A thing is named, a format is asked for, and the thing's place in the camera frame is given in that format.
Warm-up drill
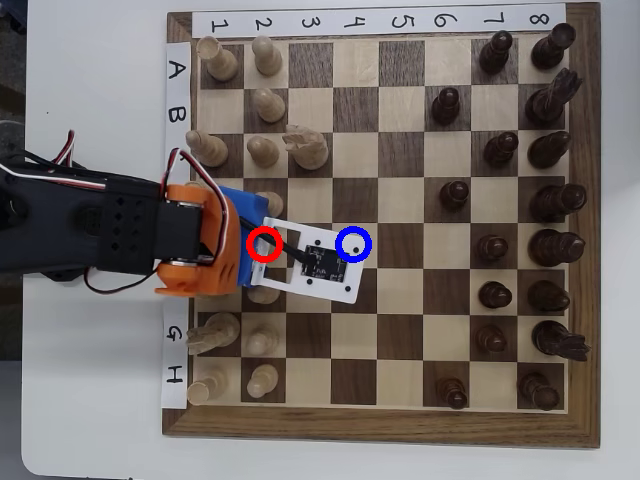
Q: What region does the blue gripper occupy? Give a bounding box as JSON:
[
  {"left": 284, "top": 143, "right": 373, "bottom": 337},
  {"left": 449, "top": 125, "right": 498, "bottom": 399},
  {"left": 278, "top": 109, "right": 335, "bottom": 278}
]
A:
[{"left": 215, "top": 184, "right": 271, "bottom": 290}]

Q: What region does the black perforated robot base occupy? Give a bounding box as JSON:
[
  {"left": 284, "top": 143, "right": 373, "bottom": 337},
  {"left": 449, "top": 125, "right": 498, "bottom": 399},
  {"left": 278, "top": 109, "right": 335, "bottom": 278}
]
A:
[{"left": 42, "top": 268, "right": 90, "bottom": 284}]

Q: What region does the light wooden bishop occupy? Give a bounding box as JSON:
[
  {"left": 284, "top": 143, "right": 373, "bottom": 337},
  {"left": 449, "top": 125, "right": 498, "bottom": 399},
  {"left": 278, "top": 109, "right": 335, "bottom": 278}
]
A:
[{"left": 185, "top": 130, "right": 230, "bottom": 169}]

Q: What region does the light wooden knight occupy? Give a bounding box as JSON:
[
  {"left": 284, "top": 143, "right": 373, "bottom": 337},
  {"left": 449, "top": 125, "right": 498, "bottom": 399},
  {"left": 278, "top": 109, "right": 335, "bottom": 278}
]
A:
[
  {"left": 185, "top": 312, "right": 242, "bottom": 357},
  {"left": 282, "top": 124, "right": 330, "bottom": 172}
]

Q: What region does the white paper strip with letters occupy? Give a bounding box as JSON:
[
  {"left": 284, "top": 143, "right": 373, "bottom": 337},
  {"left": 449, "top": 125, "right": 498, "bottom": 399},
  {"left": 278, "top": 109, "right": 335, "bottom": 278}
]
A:
[{"left": 160, "top": 41, "right": 194, "bottom": 410}]

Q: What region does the light wooden rook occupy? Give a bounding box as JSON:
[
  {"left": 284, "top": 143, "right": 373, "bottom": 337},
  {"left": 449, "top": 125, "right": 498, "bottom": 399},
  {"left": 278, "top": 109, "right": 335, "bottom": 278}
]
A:
[
  {"left": 195, "top": 36, "right": 239, "bottom": 83},
  {"left": 186, "top": 368, "right": 230, "bottom": 407}
]

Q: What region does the dark wooden pawn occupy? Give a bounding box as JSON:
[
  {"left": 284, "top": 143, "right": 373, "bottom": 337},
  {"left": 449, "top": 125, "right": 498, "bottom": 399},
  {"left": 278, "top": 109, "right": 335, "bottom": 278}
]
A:
[
  {"left": 483, "top": 131, "right": 520, "bottom": 169},
  {"left": 431, "top": 87, "right": 461, "bottom": 126},
  {"left": 439, "top": 180, "right": 471, "bottom": 211},
  {"left": 472, "top": 324, "right": 508, "bottom": 354},
  {"left": 434, "top": 376, "right": 470, "bottom": 411},
  {"left": 478, "top": 29, "right": 514, "bottom": 76},
  {"left": 477, "top": 281, "right": 513, "bottom": 310},
  {"left": 475, "top": 234, "right": 510, "bottom": 265}
]

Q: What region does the white paper strip with numbers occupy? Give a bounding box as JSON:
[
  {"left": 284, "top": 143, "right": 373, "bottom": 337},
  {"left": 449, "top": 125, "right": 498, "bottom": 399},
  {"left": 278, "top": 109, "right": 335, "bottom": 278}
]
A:
[{"left": 191, "top": 3, "right": 568, "bottom": 38}]

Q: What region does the wooden chessboard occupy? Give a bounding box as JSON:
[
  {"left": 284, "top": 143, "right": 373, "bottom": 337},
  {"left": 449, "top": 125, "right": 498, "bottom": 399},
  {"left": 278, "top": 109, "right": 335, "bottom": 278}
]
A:
[{"left": 161, "top": 2, "right": 602, "bottom": 450}]

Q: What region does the dark wooden bishop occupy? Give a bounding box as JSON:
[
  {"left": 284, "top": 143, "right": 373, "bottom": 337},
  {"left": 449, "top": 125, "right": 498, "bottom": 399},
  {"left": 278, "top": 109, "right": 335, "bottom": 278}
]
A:
[
  {"left": 527, "top": 130, "right": 572, "bottom": 170},
  {"left": 526, "top": 279, "right": 572, "bottom": 314}
]

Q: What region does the dark wooden queen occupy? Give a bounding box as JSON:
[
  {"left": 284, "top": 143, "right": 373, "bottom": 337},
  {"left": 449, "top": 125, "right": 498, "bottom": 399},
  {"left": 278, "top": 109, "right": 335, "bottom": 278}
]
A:
[{"left": 529, "top": 183, "right": 588, "bottom": 224}]

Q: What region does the dark wooden king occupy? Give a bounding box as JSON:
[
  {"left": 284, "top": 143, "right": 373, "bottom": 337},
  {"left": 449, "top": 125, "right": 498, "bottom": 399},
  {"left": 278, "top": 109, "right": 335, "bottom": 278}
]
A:
[{"left": 527, "top": 228, "right": 587, "bottom": 268}]

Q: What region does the dark wooden knight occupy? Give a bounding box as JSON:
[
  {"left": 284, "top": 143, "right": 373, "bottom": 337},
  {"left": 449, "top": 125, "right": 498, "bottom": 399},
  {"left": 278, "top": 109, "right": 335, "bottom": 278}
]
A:
[
  {"left": 531, "top": 320, "right": 592, "bottom": 363},
  {"left": 524, "top": 67, "right": 584, "bottom": 127}
]

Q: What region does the dark wooden rook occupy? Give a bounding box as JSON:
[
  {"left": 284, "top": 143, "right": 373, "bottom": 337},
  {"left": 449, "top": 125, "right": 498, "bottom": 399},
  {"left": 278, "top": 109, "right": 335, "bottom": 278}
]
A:
[
  {"left": 530, "top": 22, "right": 577, "bottom": 71},
  {"left": 517, "top": 371, "right": 561, "bottom": 413}
]

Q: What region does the black camera cable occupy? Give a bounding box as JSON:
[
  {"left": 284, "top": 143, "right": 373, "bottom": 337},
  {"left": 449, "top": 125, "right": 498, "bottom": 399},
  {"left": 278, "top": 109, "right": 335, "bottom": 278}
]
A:
[{"left": 237, "top": 215, "right": 315, "bottom": 262}]

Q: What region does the black camera circuit board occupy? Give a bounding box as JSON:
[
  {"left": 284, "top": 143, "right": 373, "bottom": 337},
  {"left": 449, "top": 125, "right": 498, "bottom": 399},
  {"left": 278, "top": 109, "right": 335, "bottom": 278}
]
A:
[{"left": 299, "top": 243, "right": 350, "bottom": 282}]

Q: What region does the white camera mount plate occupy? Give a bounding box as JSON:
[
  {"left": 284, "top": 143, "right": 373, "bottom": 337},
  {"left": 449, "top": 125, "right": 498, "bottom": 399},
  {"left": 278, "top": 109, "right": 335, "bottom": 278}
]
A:
[{"left": 248, "top": 216, "right": 365, "bottom": 305}]

